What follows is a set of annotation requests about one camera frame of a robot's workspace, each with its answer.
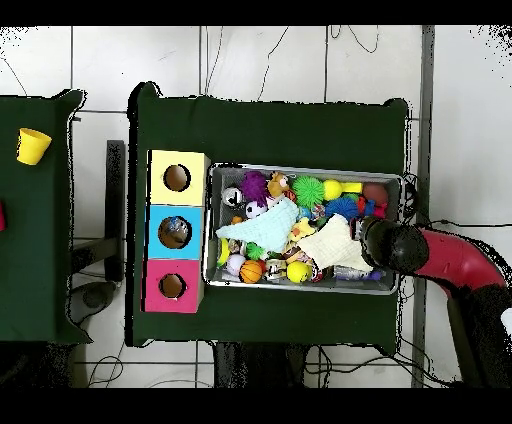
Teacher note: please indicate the cream knitted cloth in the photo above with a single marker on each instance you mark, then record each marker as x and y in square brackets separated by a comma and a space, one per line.
[332, 244]

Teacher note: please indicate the mint green knitted cloth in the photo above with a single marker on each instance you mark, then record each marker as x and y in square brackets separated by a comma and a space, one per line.
[268, 230]

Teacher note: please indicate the clear plastic bottle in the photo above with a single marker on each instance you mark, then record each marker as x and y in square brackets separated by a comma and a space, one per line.
[176, 226]

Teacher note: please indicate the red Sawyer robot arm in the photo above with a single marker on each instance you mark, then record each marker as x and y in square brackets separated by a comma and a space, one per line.
[452, 256]

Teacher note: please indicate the silver mesh bin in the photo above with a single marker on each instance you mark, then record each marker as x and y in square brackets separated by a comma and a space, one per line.
[224, 280]

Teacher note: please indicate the wooden three-hole box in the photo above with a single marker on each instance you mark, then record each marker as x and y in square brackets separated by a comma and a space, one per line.
[176, 198]

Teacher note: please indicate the blue koosh ball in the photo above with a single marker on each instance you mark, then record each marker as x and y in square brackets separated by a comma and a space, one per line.
[342, 208]

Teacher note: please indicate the yellow smooth ball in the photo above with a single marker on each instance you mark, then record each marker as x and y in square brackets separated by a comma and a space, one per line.
[332, 189]

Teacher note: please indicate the yellow plush duck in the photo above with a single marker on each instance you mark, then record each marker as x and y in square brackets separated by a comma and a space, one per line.
[302, 230]

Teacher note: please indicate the green koosh ball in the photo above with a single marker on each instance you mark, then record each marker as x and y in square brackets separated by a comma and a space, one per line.
[308, 192]

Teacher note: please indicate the toy soccer ball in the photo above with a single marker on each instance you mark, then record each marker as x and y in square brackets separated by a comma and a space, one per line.
[255, 210]

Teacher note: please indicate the purple spiky ball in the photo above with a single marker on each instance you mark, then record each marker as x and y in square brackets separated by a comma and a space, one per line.
[254, 187]

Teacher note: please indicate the orange toy basketball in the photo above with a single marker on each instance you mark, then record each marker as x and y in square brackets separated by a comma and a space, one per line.
[250, 272]

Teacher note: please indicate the dark green table cloth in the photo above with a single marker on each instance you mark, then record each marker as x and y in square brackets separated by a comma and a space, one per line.
[280, 132]

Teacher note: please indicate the white toy baseball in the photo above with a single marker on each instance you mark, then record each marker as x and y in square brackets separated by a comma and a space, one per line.
[236, 264]

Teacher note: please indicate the silver drink can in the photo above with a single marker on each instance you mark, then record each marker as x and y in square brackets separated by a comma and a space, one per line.
[232, 196]

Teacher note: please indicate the black stand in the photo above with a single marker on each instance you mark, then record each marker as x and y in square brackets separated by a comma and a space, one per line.
[116, 200]

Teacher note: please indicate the dark green side-table cloth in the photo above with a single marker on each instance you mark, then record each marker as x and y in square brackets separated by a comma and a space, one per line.
[36, 240]

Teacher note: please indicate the yellow plastic cup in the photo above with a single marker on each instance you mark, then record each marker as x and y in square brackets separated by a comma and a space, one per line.
[32, 148]

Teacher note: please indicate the pink cup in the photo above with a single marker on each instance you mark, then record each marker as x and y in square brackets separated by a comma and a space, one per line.
[2, 218]

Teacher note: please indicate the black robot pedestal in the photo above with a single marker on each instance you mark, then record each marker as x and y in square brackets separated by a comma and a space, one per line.
[248, 368]

